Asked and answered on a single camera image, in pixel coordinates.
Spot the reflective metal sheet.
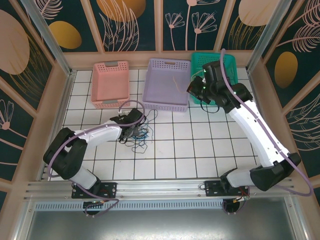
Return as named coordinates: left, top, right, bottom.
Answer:
left=13, top=209, right=310, bottom=240

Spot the thin tan cable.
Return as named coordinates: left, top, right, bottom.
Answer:
left=172, top=71, right=203, bottom=94

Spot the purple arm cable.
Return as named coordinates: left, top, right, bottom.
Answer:
left=46, top=99, right=147, bottom=218
left=219, top=48, right=315, bottom=216

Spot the aluminium frame post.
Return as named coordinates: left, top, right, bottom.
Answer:
left=19, top=0, right=77, bottom=78
left=245, top=0, right=293, bottom=74

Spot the thin black cable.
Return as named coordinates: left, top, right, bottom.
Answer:
left=129, top=124, right=148, bottom=147
left=143, top=109, right=159, bottom=128
left=139, top=114, right=154, bottom=145

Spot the purple plastic basket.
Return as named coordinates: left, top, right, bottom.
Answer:
left=141, top=57, right=192, bottom=114

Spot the black right camera cable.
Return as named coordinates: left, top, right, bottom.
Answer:
left=200, top=99, right=221, bottom=115

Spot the pink plastic basket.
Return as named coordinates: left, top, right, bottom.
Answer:
left=90, top=60, right=131, bottom=110

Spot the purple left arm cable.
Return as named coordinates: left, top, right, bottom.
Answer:
left=46, top=99, right=147, bottom=218

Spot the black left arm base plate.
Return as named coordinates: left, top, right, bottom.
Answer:
left=71, top=181, right=118, bottom=200

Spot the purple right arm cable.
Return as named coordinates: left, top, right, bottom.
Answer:
left=219, top=48, right=315, bottom=216

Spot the slotted grey cable duct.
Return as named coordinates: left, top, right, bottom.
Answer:
left=33, top=201, right=226, bottom=212

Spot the teal plastic basket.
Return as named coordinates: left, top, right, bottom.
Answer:
left=190, top=51, right=238, bottom=106

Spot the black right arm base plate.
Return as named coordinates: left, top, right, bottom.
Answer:
left=204, top=179, right=251, bottom=198

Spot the aluminium mounting rail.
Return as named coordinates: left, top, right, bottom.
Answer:
left=23, top=176, right=297, bottom=201

